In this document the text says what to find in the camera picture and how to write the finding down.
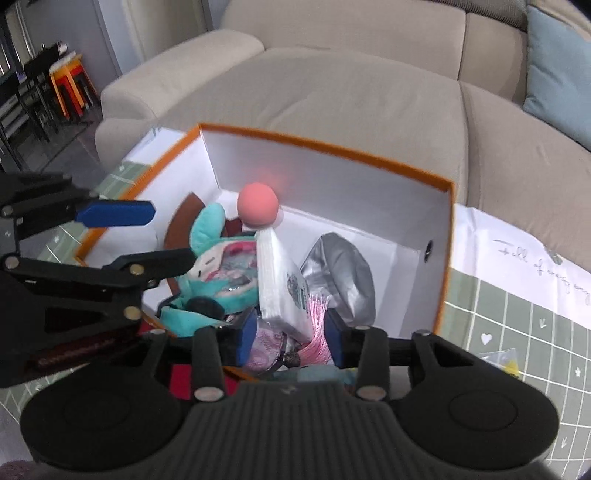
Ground pink tassel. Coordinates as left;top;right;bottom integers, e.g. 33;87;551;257
297;295;332;367

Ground dark red felt pouch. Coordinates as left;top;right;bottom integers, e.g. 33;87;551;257
163;192;243;296

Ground white tissue pack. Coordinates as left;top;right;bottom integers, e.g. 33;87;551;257
256;228;314;344

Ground silver fabric bag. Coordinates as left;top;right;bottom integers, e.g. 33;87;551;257
301;232;377;327

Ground pink soft ball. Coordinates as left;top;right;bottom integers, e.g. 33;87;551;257
236;183;280;227

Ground red transparent storage box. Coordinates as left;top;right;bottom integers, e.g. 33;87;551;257
140;320;259;402

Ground orange stools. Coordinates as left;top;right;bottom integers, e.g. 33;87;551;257
49;52;99;120

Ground orange cardboard box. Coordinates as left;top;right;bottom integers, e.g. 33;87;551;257
74;125;455;338

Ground black dining chair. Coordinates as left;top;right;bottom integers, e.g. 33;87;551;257
1;42;75;172

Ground small yellow packet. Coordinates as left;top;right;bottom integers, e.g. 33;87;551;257
478;348;522;379

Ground beige sofa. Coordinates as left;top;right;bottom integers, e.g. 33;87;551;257
95;1;590;268

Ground light blue cushion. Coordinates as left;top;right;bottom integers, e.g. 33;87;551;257
523;1;590;149

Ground grey cushion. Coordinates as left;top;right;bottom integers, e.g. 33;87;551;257
435;0;528;32

